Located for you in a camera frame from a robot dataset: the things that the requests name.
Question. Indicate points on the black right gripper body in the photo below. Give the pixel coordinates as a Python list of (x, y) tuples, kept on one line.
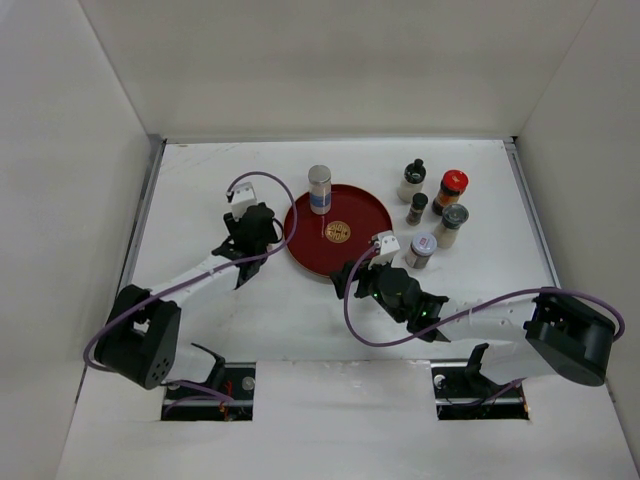
[(369, 284)]

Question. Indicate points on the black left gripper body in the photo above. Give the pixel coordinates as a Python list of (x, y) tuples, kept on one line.
[(233, 224)]

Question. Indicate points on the blue label silver lid jar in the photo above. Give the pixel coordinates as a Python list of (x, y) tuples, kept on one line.
[(319, 177)]

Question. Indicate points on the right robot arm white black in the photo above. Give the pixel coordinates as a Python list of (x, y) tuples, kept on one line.
[(524, 334)]

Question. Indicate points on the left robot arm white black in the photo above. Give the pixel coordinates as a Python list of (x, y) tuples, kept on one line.
[(141, 340)]

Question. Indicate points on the red round tray gold emblem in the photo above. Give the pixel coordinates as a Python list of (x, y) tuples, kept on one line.
[(321, 244)]

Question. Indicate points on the white lid red label jar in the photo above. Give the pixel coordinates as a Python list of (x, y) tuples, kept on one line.
[(421, 249)]

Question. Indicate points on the small black cap pepper bottle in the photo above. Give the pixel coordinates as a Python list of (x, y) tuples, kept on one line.
[(418, 204)]

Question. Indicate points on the grey lid white powder jar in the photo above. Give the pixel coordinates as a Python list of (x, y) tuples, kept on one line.
[(453, 217)]

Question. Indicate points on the black cap white powder bottle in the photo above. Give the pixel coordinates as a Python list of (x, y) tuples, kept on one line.
[(412, 181)]

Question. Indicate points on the red lid dark sauce jar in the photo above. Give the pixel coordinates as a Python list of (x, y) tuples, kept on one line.
[(453, 184)]

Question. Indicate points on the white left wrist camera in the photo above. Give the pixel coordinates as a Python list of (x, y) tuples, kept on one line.
[(240, 198)]

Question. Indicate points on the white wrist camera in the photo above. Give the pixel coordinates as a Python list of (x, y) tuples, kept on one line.
[(240, 198), (386, 247)]

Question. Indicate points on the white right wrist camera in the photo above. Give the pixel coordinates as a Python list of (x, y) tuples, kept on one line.
[(386, 247)]

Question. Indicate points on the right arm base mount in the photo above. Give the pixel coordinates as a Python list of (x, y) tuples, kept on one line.
[(463, 394)]

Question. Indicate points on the aluminium table edge rail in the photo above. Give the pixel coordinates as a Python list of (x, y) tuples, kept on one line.
[(157, 144)]

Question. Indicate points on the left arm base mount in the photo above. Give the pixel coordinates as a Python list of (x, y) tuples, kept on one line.
[(221, 391)]

